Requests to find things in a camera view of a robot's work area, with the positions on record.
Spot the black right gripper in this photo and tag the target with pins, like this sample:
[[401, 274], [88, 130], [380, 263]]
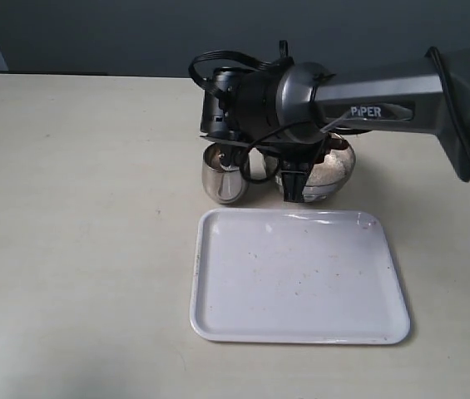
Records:
[[273, 108]]

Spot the brown wooden spoon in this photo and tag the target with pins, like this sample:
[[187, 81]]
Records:
[[336, 142]]

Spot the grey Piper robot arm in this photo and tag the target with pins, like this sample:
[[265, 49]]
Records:
[[430, 95]]

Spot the steel bowl of rice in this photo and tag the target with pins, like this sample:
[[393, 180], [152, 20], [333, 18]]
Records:
[[329, 169]]

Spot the steel cup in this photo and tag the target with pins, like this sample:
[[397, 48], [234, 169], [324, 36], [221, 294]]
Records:
[[220, 174]]

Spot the white rectangular tray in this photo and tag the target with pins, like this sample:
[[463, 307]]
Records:
[[296, 276]]

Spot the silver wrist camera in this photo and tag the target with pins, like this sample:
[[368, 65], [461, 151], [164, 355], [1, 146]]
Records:
[[213, 122]]

